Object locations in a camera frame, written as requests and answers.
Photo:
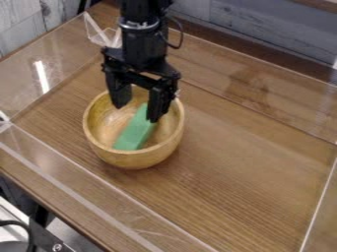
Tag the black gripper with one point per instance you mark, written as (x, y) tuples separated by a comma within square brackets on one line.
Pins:
[(137, 63)]

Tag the green rectangular block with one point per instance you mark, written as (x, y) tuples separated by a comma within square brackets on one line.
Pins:
[(136, 132)]

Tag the brown wooden bowl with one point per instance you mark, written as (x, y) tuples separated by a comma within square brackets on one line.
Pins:
[(104, 121)]

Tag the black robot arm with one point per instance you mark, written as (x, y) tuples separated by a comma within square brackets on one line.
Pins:
[(140, 11)]

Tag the black metal table frame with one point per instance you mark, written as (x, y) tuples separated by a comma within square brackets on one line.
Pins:
[(22, 223)]

